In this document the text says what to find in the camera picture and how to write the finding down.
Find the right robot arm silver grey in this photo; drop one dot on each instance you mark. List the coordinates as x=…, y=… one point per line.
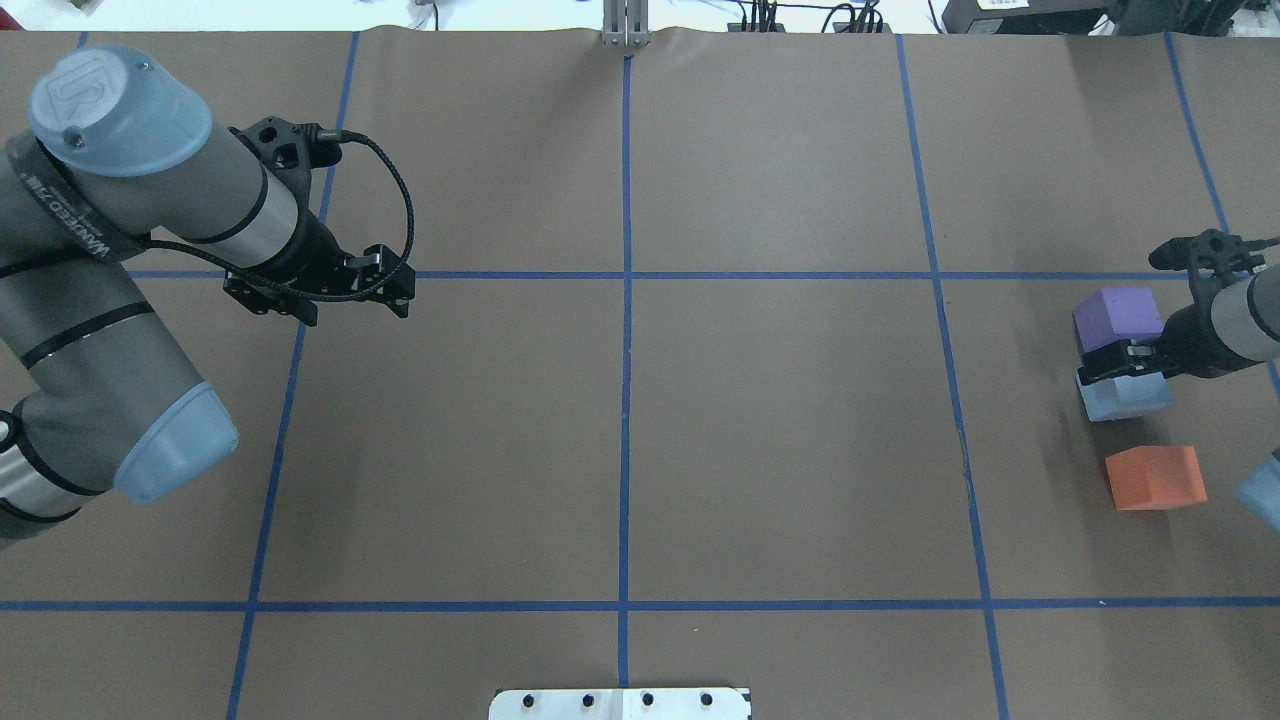
x=1244, y=317

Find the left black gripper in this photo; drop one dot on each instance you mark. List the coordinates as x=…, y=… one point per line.
x=318, y=254

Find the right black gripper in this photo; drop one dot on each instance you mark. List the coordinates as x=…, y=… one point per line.
x=1188, y=343

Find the light blue block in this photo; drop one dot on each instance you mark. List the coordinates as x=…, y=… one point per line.
x=1124, y=397

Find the aluminium frame post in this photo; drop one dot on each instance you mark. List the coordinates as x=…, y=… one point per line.
x=626, y=23

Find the purple block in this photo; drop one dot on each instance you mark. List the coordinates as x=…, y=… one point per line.
x=1117, y=313

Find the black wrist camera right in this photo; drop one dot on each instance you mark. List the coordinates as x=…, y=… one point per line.
x=1213, y=260

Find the white pedestal column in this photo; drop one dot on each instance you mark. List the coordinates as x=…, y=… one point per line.
x=623, y=703

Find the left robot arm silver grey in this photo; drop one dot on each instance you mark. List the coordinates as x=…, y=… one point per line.
x=121, y=158

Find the orange block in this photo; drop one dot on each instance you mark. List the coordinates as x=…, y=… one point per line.
x=1155, y=478

